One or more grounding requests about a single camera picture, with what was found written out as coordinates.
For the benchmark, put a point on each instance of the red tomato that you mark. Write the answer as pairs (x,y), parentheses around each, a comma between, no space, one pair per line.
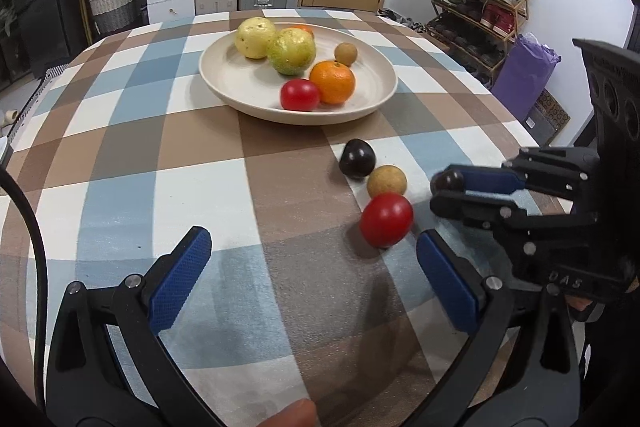
(300,95)
(386,220)

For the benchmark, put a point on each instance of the yellow-green guava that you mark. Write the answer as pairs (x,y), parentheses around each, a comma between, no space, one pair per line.
(253,36)

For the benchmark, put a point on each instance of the small orange mandarin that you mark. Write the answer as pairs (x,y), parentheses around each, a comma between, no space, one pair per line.
(305,28)

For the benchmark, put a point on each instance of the person right hand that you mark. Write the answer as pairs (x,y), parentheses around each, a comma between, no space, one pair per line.
(580,304)

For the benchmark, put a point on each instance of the green guava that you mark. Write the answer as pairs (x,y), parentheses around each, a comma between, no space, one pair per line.
(292,51)

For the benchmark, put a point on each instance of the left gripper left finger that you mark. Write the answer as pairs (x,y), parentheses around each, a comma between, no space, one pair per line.
(108,365)

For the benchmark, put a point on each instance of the purple bag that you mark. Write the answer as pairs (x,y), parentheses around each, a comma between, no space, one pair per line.
(524,74)

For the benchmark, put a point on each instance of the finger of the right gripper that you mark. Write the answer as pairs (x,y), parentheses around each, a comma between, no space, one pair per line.
(478,212)
(489,180)

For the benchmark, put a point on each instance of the checkered tablecloth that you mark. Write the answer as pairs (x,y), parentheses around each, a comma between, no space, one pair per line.
(129,149)

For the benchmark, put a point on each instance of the wooden shoe rack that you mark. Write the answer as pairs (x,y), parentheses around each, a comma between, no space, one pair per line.
(479,32)

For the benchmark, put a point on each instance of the person left hand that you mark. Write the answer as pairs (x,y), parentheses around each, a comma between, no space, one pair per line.
(301,413)

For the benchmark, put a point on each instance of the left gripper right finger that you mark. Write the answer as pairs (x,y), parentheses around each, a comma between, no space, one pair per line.
(519,365)

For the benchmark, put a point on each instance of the woven laundry basket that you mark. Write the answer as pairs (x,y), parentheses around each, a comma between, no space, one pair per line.
(112,15)

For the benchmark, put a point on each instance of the brown round longan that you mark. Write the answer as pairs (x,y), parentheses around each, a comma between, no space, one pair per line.
(346,53)

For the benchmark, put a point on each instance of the doormat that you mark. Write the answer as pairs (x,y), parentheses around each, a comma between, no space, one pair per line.
(546,119)

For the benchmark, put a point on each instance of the dark purple plum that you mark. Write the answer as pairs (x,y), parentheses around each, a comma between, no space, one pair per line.
(358,159)

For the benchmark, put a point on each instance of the large orange mandarin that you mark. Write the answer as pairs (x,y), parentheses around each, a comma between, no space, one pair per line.
(335,81)

